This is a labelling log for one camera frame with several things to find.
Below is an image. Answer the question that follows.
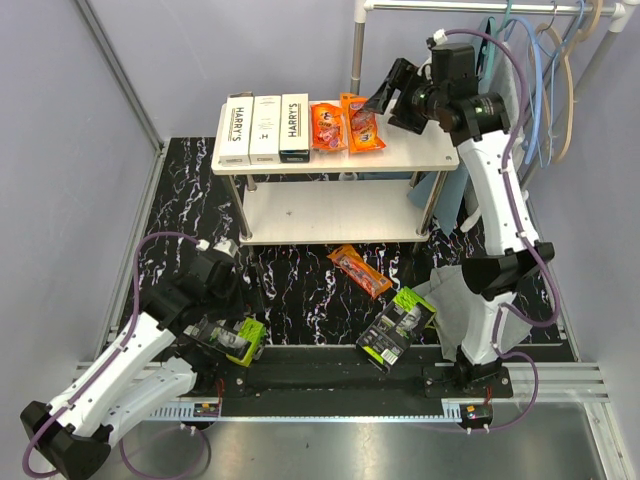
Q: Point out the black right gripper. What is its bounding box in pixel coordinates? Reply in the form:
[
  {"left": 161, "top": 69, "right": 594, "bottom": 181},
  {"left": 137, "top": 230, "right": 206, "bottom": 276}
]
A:
[{"left": 360, "top": 57, "right": 445, "bottom": 136}]

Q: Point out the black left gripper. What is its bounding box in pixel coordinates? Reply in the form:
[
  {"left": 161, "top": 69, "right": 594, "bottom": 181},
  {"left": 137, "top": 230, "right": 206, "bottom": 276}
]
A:
[{"left": 206, "top": 263, "right": 272, "bottom": 322}]

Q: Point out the black green Gillette box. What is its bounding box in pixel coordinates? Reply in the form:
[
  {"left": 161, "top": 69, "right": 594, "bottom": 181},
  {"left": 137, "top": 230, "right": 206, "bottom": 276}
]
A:
[
  {"left": 356, "top": 287, "right": 437, "bottom": 374},
  {"left": 183, "top": 317, "right": 267, "bottom": 367}
]

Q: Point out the orange Bic razor pack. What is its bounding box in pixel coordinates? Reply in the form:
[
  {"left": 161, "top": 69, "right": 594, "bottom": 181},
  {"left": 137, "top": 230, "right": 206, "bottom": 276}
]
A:
[{"left": 311, "top": 103, "right": 347, "bottom": 152}]

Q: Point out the white harry's box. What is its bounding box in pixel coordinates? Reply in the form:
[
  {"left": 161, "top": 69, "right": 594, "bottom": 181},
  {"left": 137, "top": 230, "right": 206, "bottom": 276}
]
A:
[
  {"left": 218, "top": 95, "right": 254, "bottom": 166},
  {"left": 279, "top": 93, "right": 310, "bottom": 163},
  {"left": 249, "top": 95, "right": 281, "bottom": 165}
]

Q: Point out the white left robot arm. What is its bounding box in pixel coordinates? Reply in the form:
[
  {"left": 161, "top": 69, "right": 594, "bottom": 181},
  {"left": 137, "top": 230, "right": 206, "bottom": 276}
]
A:
[{"left": 20, "top": 240, "right": 261, "bottom": 479}]

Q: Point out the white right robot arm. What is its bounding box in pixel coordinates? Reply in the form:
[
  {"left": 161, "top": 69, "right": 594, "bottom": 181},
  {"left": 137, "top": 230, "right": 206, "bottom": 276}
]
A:
[{"left": 364, "top": 43, "right": 555, "bottom": 397}]

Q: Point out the white two-tier shelf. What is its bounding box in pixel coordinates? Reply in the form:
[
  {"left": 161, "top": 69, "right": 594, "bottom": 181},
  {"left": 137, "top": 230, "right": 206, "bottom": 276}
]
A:
[{"left": 211, "top": 116, "right": 459, "bottom": 245}]

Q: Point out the grey hanging towel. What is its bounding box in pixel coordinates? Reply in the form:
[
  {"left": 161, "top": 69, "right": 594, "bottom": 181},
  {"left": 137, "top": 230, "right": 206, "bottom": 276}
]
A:
[{"left": 459, "top": 41, "right": 527, "bottom": 233}]

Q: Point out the teal hanging garment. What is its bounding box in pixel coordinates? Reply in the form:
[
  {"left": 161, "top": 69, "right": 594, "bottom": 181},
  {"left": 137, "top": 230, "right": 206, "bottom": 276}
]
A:
[{"left": 407, "top": 37, "right": 496, "bottom": 235}]

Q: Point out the blue clothes hanger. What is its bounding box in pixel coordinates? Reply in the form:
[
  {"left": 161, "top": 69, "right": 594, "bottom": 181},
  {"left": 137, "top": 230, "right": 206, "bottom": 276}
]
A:
[{"left": 501, "top": 14, "right": 586, "bottom": 168}]

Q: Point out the wooden clothes hanger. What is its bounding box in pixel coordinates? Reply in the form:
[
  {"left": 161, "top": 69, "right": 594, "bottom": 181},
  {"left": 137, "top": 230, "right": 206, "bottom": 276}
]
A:
[{"left": 529, "top": 0, "right": 604, "bottom": 163}]

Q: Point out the metal clothes rack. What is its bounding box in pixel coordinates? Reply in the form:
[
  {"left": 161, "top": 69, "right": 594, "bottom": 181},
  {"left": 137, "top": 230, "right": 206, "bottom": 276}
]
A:
[{"left": 347, "top": 0, "right": 631, "bottom": 250}]

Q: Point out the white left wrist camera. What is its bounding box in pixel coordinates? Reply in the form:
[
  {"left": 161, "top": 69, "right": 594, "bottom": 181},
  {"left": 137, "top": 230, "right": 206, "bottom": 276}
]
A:
[{"left": 196, "top": 239, "right": 239, "bottom": 260}]

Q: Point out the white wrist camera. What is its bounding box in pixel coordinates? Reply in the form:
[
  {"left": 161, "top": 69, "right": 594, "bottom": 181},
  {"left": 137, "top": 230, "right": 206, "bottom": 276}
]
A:
[
  {"left": 196, "top": 239, "right": 239, "bottom": 260},
  {"left": 419, "top": 29, "right": 451, "bottom": 81}
]

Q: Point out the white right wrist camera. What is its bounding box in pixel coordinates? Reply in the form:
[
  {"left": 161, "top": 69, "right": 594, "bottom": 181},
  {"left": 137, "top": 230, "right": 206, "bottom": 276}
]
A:
[{"left": 419, "top": 29, "right": 451, "bottom": 81}]

